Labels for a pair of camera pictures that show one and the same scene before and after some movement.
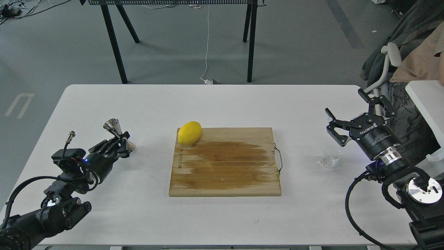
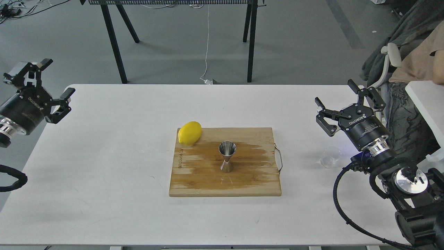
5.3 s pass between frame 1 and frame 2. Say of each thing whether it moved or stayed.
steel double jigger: moved
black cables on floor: stayed
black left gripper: moved
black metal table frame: stayed
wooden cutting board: stayed
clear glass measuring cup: stayed
